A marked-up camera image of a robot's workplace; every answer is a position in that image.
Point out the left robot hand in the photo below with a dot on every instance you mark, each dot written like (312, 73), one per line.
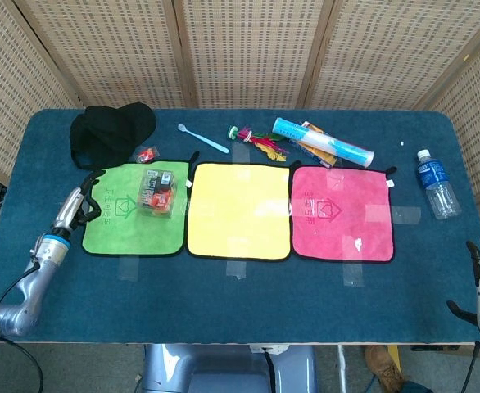
(73, 204)

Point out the small clear plastic box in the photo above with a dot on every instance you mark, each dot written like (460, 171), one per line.
(157, 192)

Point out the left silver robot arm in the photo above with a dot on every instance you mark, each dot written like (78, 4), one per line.
(31, 278)

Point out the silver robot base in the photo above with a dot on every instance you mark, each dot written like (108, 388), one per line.
(227, 368)

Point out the green cloth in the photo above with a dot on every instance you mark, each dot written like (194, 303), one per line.
(133, 209)

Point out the pink cloth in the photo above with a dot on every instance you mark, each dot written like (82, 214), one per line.
(342, 213)

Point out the yellow cloth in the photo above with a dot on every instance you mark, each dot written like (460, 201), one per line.
(240, 213)

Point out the orange packet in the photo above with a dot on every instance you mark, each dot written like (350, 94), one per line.
(318, 153)

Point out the black cap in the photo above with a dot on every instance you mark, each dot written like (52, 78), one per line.
(111, 135)

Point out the small red candy packet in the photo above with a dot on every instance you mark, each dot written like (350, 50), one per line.
(146, 154)

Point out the clear water bottle blue label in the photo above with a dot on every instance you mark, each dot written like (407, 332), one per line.
(437, 184)

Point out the brown shoe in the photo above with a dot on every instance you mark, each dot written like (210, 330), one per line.
(383, 366)

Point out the light blue toothbrush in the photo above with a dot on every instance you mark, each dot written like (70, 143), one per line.
(205, 139)

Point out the colourful feather shuttlecock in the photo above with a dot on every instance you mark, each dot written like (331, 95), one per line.
(260, 141)

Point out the white blue tube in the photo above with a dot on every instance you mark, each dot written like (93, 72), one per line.
(322, 141)

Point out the woven folding screen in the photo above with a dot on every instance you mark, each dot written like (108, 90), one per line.
(240, 53)

